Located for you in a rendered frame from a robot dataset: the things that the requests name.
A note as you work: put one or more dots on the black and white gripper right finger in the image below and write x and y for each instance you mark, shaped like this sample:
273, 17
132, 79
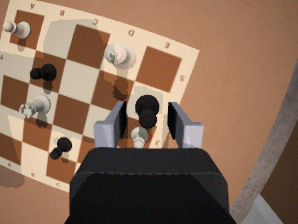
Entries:
187, 134

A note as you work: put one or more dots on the brown and cream chessboard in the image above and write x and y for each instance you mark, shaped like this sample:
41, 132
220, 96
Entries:
85, 89

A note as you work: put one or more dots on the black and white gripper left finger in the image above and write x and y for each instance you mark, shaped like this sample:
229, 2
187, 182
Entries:
107, 133

